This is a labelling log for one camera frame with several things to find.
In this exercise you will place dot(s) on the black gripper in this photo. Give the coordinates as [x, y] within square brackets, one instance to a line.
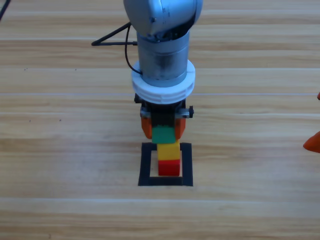
[162, 115]

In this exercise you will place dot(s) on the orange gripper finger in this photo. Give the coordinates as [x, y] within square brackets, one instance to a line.
[313, 144]
[319, 96]

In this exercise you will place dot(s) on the green wooden cube block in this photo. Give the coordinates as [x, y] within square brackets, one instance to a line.
[163, 135]

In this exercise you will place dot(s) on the yellow wooden cube block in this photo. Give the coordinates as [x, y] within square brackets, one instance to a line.
[167, 151]

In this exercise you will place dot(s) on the red wooden cube block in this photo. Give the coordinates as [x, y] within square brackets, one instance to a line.
[168, 168]

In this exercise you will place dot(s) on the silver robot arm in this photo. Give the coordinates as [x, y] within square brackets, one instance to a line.
[160, 20]

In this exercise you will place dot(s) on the black tape square outline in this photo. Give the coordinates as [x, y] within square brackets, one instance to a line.
[145, 172]

